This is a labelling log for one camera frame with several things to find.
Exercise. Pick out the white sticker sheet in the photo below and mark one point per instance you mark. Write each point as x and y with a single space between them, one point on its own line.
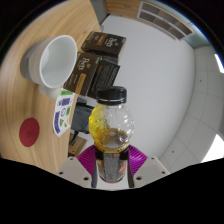
63 113

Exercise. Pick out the clear bottle with black cap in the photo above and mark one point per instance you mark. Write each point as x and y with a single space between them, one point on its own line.
111 126

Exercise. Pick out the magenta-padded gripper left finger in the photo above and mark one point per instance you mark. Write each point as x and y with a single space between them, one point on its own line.
75 168

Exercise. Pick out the ceiling light panel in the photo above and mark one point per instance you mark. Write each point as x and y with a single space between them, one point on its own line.
215 150
220 63

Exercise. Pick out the small dark brown box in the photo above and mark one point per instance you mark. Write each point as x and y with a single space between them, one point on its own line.
103 42

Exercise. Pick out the wooden side desk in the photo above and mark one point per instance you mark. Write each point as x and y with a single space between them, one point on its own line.
77 146

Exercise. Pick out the flat round red coaster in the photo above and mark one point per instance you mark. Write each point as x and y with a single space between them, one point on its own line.
29 132

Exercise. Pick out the brown box with orange stripe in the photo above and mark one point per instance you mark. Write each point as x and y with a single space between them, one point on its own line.
81 73

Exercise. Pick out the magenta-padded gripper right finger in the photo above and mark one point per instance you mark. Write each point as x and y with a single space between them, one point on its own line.
148 168

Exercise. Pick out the white ceramic mug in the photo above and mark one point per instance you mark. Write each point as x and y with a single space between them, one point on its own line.
56 61

